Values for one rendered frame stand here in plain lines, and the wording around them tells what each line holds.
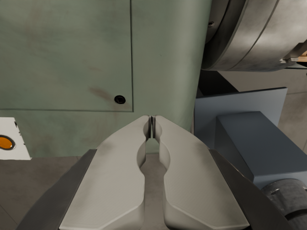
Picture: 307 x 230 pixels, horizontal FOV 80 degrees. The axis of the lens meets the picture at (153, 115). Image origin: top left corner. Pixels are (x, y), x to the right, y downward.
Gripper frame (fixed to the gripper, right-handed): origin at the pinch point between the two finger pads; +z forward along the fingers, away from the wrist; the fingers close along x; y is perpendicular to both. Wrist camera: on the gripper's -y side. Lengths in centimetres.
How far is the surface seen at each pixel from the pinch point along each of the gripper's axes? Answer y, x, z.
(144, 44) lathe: -3.0, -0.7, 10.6
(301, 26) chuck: -4.9, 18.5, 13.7
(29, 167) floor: 146, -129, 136
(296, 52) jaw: -1.3, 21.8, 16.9
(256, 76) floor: 42, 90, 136
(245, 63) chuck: 0.8, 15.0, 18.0
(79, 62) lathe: -1.0, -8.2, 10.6
